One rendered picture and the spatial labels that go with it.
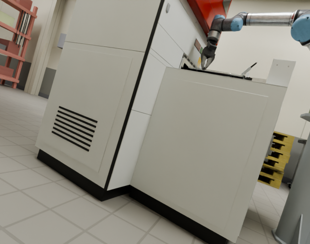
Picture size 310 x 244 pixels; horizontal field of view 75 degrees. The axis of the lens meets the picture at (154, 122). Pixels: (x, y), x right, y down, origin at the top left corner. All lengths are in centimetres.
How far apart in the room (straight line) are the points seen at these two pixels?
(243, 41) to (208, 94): 392
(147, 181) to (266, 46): 419
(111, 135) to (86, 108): 25
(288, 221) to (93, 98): 141
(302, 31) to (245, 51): 359
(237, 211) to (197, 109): 52
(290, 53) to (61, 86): 434
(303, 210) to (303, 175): 20
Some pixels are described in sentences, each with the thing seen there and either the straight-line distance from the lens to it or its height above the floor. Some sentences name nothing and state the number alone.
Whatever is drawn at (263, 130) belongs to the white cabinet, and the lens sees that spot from 104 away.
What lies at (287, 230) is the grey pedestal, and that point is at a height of 9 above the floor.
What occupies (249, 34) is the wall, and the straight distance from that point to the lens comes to 503.
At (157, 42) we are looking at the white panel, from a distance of 114.
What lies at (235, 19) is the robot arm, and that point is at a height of 123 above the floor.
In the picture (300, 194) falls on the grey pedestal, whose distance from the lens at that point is 160.
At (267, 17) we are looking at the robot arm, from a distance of 153.
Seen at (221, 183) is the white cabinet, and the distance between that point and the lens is 107.
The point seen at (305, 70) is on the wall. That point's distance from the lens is 491.
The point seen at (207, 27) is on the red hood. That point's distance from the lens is 163.
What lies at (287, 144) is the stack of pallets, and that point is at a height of 68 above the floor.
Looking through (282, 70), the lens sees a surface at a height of 91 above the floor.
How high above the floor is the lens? 54
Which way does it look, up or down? 2 degrees down
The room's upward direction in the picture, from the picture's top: 17 degrees clockwise
